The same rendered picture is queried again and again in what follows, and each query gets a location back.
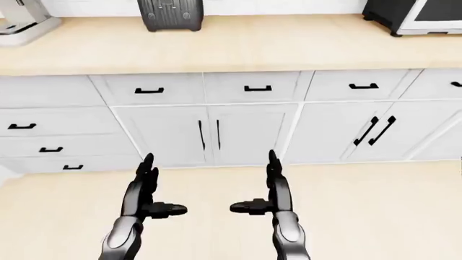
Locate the black toaster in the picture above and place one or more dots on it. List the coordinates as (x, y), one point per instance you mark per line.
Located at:
(169, 13)

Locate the white cabinet drawer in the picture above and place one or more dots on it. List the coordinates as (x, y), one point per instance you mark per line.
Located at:
(119, 93)
(429, 85)
(72, 122)
(397, 84)
(47, 92)
(108, 163)
(223, 88)
(90, 146)

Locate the white cabinet door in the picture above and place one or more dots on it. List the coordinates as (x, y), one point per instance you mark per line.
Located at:
(415, 130)
(159, 135)
(252, 135)
(444, 140)
(325, 132)

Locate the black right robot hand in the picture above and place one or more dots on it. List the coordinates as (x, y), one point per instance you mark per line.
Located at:
(279, 192)

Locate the silver coffee machine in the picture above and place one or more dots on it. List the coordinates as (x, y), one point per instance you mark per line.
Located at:
(25, 24)

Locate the silver black toaster oven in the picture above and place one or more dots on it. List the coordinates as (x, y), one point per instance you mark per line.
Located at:
(408, 13)

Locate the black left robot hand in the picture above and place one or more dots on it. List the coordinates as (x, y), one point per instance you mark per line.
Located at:
(139, 189)

